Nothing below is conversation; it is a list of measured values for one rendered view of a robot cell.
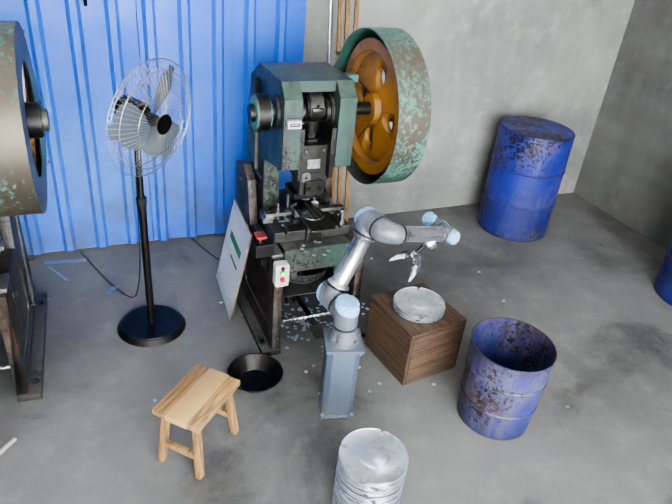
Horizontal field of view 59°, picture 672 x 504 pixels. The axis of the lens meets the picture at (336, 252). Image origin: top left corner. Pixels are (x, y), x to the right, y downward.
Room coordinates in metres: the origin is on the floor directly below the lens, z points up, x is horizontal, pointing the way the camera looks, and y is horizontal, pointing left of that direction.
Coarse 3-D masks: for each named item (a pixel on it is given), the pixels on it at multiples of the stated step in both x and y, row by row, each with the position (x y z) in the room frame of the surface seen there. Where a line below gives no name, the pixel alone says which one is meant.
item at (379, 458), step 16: (352, 432) 1.83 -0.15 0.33; (368, 432) 1.84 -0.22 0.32; (384, 432) 1.85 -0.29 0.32; (352, 448) 1.74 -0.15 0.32; (368, 448) 1.75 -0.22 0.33; (384, 448) 1.76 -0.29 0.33; (400, 448) 1.77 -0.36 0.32; (352, 464) 1.66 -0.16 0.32; (368, 464) 1.66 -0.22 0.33; (384, 464) 1.68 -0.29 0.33; (400, 464) 1.69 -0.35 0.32; (368, 480) 1.59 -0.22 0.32; (384, 480) 1.60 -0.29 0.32
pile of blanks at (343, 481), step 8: (336, 472) 1.71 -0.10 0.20; (344, 472) 1.64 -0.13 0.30; (336, 480) 1.68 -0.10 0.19; (344, 480) 1.63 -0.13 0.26; (352, 480) 1.60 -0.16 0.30; (400, 480) 1.62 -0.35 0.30; (336, 488) 1.67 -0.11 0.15; (344, 488) 1.62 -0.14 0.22; (352, 488) 1.60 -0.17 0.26; (360, 488) 1.58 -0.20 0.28; (368, 488) 1.57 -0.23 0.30; (376, 488) 1.58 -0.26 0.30; (384, 488) 1.58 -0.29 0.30; (392, 488) 1.60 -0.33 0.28; (400, 488) 1.63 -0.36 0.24; (336, 496) 1.66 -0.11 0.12; (344, 496) 1.62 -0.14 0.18; (352, 496) 1.59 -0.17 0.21; (360, 496) 1.58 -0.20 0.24; (368, 496) 1.58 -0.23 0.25; (376, 496) 1.58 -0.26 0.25; (384, 496) 1.59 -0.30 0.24; (392, 496) 1.60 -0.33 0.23; (400, 496) 1.66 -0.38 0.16
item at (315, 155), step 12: (312, 144) 2.98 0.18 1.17; (324, 144) 3.00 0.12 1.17; (312, 156) 2.97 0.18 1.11; (324, 156) 3.00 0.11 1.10; (312, 168) 2.97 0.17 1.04; (324, 168) 3.00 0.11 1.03; (312, 180) 2.96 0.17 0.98; (324, 180) 3.00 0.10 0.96; (300, 192) 2.94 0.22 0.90; (312, 192) 2.94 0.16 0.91
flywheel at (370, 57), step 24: (360, 48) 3.35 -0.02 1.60; (384, 48) 3.11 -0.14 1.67; (360, 72) 3.40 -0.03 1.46; (384, 72) 3.15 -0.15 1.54; (360, 96) 3.40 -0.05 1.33; (384, 96) 3.12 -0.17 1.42; (360, 120) 3.34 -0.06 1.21; (384, 120) 3.09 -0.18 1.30; (360, 144) 3.31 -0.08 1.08; (384, 144) 3.06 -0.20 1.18; (360, 168) 3.20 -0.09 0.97; (384, 168) 2.95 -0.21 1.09
